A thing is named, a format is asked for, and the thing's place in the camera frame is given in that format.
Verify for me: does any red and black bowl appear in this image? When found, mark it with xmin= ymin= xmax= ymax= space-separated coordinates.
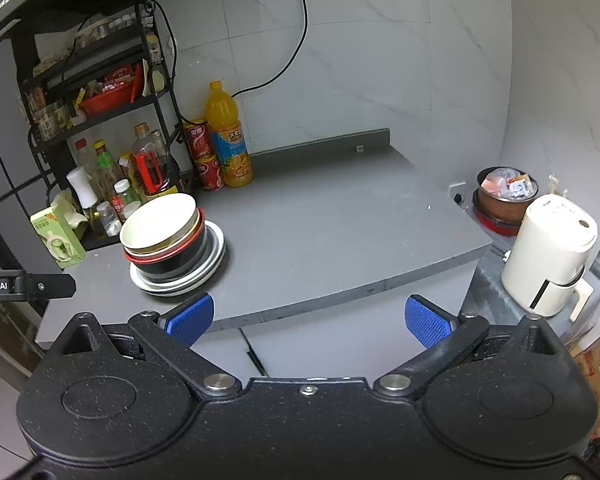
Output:
xmin=123 ymin=219 xmax=207 ymax=281

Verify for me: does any large white plate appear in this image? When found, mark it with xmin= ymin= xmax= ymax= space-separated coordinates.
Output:
xmin=130 ymin=220 xmax=226 ymax=297

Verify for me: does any cream bowl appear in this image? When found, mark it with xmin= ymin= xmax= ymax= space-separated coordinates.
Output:
xmin=119 ymin=193 xmax=199 ymax=254

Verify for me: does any green tea carton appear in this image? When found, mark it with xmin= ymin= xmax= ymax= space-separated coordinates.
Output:
xmin=30 ymin=207 xmax=86 ymax=269

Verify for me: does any white spray oil bottle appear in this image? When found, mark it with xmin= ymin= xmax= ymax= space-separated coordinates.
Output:
xmin=67 ymin=166 xmax=107 ymax=238

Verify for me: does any brown pot with packets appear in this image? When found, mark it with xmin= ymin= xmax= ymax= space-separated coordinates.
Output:
xmin=472 ymin=167 xmax=540 ymax=236

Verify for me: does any lower red can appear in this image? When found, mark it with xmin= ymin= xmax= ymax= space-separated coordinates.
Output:
xmin=195 ymin=154 xmax=224 ymax=192

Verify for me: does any red cap clear bottle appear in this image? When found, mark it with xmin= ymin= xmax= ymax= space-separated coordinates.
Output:
xmin=74 ymin=138 xmax=98 ymax=180

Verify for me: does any green label sauce bottle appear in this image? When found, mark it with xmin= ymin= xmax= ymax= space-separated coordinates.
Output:
xmin=93 ymin=140 xmax=123 ymax=200

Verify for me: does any large soy sauce bottle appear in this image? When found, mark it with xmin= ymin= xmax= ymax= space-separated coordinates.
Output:
xmin=133 ymin=122 xmax=176 ymax=196

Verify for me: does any orange juice bottle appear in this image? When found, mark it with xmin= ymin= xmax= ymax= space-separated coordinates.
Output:
xmin=204 ymin=80 xmax=253 ymax=188

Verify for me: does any black metal shelf rack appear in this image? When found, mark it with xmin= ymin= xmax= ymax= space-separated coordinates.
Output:
xmin=12 ymin=0 xmax=199 ymax=207

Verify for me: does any red basket on shelf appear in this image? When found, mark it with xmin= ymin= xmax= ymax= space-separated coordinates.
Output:
xmin=80 ymin=80 xmax=135 ymax=117

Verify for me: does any low wall socket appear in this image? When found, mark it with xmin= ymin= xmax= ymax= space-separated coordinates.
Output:
xmin=449 ymin=182 xmax=466 ymax=206

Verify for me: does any black power cable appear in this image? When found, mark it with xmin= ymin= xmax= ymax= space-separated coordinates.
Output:
xmin=229 ymin=0 xmax=310 ymax=99

